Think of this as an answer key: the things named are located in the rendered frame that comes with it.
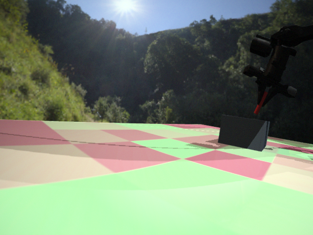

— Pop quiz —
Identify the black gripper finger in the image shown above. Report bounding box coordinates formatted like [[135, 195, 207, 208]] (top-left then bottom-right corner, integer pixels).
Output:
[[262, 88, 282, 107], [255, 80, 267, 105]]

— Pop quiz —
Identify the red peg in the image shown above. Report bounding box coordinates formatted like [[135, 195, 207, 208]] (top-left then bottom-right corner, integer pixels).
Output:
[[254, 91, 268, 114]]

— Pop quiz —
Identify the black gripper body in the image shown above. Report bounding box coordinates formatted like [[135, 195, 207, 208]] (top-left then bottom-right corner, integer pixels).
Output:
[[243, 58, 297, 98]]

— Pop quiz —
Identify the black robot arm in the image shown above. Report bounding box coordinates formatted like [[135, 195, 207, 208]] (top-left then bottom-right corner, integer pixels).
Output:
[[250, 24, 313, 65]]

